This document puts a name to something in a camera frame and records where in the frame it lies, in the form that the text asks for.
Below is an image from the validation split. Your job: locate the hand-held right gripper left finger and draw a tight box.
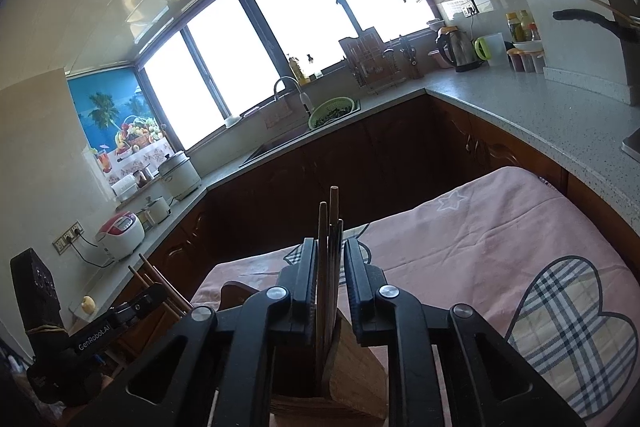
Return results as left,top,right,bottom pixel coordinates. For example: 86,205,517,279
65,237,321,427

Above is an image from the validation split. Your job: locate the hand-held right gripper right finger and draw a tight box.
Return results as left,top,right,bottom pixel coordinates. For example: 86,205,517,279
342,237,586,427

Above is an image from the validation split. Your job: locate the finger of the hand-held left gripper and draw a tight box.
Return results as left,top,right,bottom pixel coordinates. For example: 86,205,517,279
107,283,169,329

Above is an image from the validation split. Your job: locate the brown wooden chopstick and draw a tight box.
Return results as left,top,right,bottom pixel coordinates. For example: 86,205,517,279
138,253,194,314

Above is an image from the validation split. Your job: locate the wooden utensil holder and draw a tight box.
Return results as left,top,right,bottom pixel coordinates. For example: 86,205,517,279
220,281,389,427

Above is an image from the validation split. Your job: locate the red and white rice cooker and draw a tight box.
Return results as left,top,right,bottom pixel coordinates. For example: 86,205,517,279
95,212,146,264

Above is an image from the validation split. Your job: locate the small white slow cooker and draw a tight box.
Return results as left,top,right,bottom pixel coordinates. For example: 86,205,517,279
142,195,173,225

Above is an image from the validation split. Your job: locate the white box appliance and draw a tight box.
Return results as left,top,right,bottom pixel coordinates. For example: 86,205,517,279
111,174,139,204

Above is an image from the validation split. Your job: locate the large white cooking pot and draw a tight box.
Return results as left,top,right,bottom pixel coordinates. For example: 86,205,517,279
157,150,203,201

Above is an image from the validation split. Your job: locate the pink plaid-heart blanket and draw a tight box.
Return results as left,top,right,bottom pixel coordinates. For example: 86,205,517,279
190,166,629,427

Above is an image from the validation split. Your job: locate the kitchen sink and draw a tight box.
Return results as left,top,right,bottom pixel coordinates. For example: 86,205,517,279
239,126,322,168

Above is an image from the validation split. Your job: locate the pink dish cloth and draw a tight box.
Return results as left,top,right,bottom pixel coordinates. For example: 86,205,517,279
264,104,296,130

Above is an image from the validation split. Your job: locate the green colander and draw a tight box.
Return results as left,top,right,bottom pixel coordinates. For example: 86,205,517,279
308,98,362,130

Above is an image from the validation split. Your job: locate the tropical fruit poster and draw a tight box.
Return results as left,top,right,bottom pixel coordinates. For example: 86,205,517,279
67,66,174,190

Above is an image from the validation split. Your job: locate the chrome kitchen faucet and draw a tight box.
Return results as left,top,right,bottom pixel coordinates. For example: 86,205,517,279
273,76,315,116

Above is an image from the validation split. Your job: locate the metal dish rack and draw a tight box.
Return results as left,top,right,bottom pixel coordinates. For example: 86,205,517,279
339,27,409,96

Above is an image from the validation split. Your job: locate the knife block with scissors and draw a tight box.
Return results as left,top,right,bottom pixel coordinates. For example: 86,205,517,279
399,35,424,80

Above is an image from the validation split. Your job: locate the steel electric kettle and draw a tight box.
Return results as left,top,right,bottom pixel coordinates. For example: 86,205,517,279
434,28,484,74

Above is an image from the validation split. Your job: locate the green and white jug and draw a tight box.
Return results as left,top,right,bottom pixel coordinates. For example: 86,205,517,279
473,33,507,68

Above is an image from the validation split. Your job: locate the kitchen window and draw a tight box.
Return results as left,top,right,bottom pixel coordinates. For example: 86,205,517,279
136,0,440,150

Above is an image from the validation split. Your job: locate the spice jar set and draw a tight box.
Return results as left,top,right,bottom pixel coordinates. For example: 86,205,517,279
506,47,546,74

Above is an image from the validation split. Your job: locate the white wall socket strip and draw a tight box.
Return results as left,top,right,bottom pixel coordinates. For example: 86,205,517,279
52,220,84,256

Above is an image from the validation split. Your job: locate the wall socket with plug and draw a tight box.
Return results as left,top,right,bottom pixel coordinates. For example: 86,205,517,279
440,0,479,20

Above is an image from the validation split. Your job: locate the dark wok with black handle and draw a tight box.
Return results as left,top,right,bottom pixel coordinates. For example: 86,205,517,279
552,8,640,88

